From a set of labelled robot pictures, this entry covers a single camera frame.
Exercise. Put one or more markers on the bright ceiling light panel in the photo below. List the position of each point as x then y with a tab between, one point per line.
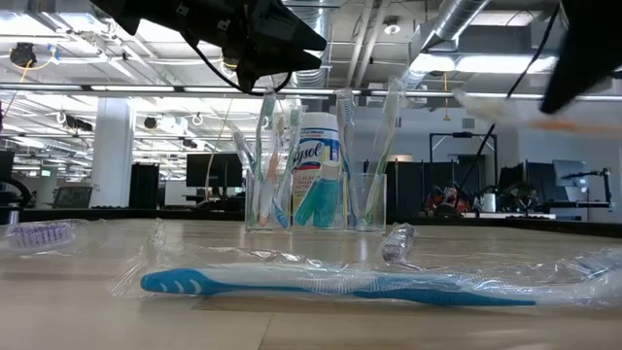
486	63

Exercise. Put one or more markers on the white cup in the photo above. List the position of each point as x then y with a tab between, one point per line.
488	203

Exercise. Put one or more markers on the ribbed metal air duct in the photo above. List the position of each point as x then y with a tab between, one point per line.
454	19

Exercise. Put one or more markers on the black gantry frame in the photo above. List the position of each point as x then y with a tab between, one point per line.
462	134

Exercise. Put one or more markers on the white yellow Lysol wipes canister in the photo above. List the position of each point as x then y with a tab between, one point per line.
318	124

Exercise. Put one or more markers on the white square pillar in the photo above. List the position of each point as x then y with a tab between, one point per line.
113	155

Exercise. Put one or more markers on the purple toothbrush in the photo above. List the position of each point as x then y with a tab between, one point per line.
396	245
39	234

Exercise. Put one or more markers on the black mesh office chair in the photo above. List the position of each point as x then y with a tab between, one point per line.
72	197

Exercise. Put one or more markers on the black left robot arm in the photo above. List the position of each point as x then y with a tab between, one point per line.
136	12

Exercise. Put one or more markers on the black aluminium table frame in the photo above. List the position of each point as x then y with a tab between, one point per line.
121	214

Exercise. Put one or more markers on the long linear ceiling light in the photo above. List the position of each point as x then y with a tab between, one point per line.
136	88

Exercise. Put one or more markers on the dark room divider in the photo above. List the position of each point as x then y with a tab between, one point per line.
413	180

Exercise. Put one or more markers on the black computer monitor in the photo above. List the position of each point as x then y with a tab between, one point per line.
214	170
6	165

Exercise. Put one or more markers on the clear acrylic organizer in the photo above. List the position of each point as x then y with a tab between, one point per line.
381	204

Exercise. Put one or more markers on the black boom stand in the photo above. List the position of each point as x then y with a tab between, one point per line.
606	187

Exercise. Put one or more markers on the shiny foil air duct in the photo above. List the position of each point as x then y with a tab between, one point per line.
321	80

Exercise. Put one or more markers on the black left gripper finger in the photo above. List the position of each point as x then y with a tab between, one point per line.
289	29
291	63

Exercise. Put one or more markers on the black tall cabinet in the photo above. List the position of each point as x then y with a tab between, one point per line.
144	187

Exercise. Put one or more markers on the person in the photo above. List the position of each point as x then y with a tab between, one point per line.
437	201

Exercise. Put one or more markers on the grey computer monitor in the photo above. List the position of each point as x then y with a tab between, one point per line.
569	172

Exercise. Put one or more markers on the black ceiling camera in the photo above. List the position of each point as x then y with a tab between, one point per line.
23	54

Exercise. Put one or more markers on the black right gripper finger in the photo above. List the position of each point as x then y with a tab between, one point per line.
578	68

